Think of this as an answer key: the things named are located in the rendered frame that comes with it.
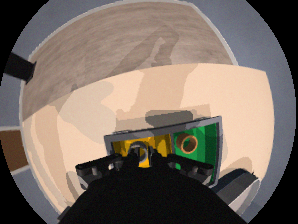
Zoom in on bronze bushing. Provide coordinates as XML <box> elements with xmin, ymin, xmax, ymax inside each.
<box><xmin>176</xmin><ymin>133</ymin><xmax>198</xmax><ymax>154</ymax></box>

